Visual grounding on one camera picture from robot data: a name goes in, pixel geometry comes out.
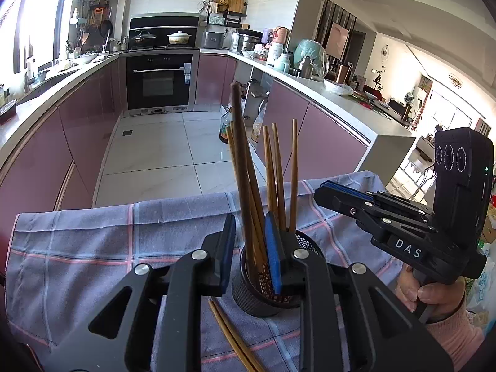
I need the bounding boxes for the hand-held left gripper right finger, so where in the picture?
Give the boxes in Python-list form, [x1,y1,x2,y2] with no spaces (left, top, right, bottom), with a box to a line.
[264,211,455,372]

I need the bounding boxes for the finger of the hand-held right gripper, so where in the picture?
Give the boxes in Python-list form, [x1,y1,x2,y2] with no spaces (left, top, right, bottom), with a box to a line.
[313,191,439,243]
[315,180,435,218]

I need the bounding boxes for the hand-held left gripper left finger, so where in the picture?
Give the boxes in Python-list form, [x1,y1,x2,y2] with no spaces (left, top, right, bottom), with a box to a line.
[39,213,237,372]

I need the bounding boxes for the black mesh cup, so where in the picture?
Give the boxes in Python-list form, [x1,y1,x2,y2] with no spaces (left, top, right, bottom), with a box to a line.
[232,229,326,317]

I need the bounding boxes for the bundle of wooden chopsticks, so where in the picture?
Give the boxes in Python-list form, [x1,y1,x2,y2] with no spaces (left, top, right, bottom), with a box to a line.
[226,118,299,280]

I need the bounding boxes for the red-patterned wooden chopstick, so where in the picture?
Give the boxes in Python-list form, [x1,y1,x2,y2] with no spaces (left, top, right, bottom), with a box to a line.
[208,299,254,372]
[212,299,267,372]
[230,81,268,276]

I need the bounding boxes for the person's right forearm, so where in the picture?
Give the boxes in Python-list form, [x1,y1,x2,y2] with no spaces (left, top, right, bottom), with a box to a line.
[424,298,487,372]

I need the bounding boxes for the person's right hand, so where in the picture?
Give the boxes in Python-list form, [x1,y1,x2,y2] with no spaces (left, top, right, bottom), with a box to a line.
[394,264,466,321]

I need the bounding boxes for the white plastic bag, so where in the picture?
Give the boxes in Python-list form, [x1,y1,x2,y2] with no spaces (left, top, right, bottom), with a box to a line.
[465,236,496,326]

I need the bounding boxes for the clear plastic bag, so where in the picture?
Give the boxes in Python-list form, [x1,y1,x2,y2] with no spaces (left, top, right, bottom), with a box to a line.
[323,79,355,97]

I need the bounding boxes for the oil bottle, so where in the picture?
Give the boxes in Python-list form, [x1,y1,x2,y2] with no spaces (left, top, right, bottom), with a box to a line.
[219,112,233,144]

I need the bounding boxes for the grey plaid cloth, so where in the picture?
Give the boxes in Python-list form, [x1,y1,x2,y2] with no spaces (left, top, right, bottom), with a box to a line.
[5,170,404,372]

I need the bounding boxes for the mint green bagged appliance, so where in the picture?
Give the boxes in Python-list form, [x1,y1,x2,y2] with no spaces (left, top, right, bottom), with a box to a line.
[295,39,329,78]

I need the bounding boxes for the white jar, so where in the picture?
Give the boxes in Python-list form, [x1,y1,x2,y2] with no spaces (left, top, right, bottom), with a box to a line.
[267,42,285,64]

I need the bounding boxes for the copper pink kettle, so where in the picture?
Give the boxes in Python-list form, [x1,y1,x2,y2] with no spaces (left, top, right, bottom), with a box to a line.
[273,26,291,53]

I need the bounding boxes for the stainless steel pot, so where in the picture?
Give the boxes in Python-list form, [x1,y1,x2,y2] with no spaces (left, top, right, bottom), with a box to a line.
[237,33,262,52]

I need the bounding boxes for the black built-in oven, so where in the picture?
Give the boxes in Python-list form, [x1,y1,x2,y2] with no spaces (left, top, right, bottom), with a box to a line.
[126,52,194,111]

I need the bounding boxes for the pink kitchen counter cabinets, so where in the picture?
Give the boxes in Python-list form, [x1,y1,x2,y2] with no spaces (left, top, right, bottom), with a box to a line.
[0,44,417,218]

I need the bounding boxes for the silver countertop appliance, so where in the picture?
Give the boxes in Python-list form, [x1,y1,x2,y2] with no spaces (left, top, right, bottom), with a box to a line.
[202,23,227,49]

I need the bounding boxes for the black counter shelf rack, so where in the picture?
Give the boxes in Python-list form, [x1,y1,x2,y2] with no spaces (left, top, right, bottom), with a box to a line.
[203,0,249,28]

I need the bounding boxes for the black pot with glass lid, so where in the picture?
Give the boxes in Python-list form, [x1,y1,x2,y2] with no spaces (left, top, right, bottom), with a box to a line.
[131,30,157,46]

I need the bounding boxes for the black range hood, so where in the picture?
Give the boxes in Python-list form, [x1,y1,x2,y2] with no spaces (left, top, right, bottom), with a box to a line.
[129,15,200,31]

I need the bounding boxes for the dark red baking dish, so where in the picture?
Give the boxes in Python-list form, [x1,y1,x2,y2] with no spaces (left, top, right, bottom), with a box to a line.
[0,99,18,125]

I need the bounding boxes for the pink wall painting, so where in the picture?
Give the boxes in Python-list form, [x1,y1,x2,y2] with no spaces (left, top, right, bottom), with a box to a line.
[325,21,349,59]

